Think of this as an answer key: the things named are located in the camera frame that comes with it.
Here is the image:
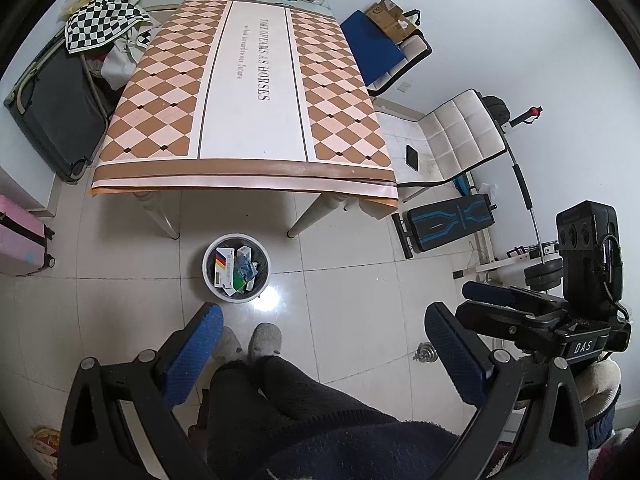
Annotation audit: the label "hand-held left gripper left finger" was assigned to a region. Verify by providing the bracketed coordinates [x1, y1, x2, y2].
[55, 302, 224, 480]

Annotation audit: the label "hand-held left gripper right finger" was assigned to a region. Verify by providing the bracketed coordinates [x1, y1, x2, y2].
[424, 301, 592, 480]

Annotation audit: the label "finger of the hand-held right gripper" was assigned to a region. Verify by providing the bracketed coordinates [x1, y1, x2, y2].
[461, 281, 566, 313]
[454, 300, 556, 341]

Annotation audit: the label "white round trash bin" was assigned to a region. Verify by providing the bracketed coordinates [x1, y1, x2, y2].
[202, 234, 272, 303]

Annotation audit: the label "large white pink medicine box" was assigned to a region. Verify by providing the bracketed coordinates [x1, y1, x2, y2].
[212, 246, 238, 289]

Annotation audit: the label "blue plastic wrapper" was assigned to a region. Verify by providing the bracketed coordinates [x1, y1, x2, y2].
[236, 255, 260, 281]

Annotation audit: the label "person's right forearm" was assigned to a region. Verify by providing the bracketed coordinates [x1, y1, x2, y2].
[572, 360, 626, 453]

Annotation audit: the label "grey fuzzy slipper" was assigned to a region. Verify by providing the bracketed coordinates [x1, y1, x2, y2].
[212, 326, 242, 363]
[248, 323, 282, 361]

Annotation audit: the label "black weight plate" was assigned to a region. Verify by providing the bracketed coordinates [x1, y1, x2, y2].
[522, 257, 565, 292]

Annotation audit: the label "black blue weight bench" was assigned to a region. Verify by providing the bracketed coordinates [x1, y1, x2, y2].
[391, 192, 496, 260]

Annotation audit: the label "person's legs dark pants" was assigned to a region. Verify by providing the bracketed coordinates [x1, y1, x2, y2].
[192, 355, 466, 480]

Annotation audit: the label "white table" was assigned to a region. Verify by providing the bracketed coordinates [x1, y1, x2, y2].
[90, 0, 401, 241]

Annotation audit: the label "white padded chair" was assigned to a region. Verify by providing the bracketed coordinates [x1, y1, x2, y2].
[395, 89, 508, 203]

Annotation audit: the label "yellow snack packet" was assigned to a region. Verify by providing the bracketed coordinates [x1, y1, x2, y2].
[27, 425, 63, 461]

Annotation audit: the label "pink suitcase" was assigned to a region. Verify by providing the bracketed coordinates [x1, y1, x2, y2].
[0, 194, 56, 277]

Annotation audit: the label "white chair with blue cushion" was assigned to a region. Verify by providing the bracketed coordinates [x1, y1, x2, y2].
[365, 7, 433, 98]

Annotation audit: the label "blue cushion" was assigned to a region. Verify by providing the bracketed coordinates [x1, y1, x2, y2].
[340, 10, 407, 88]

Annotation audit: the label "brown pink checkered tablecloth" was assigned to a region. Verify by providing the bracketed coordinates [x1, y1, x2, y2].
[90, 0, 401, 206]

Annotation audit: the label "black suitcase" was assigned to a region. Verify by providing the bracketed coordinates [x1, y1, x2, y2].
[4, 35, 111, 184]

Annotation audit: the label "brown cardboard box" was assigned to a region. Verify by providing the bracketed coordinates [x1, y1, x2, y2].
[365, 0, 418, 43]

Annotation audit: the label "white cloth bag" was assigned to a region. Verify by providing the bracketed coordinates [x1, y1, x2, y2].
[100, 20, 161, 88]

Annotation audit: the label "black white checkered cloth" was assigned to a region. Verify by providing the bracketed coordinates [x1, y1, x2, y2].
[65, 0, 151, 53]

